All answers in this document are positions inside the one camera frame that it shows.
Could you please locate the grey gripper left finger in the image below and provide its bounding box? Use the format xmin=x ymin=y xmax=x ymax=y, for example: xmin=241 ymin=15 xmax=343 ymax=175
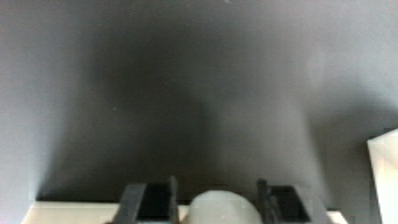
xmin=112 ymin=177 xmax=179 ymax=224

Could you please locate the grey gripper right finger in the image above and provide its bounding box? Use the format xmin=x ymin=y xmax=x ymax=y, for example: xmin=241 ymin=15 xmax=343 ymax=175
xmin=256 ymin=179 xmax=330 ymax=224

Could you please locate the white cabinet body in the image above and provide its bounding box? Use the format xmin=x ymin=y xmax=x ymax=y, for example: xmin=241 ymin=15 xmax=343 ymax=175
xmin=21 ymin=187 xmax=348 ymax=224

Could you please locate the white L-shaped corner fence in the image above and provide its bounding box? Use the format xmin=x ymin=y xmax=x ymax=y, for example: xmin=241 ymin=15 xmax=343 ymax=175
xmin=366 ymin=129 xmax=398 ymax=224

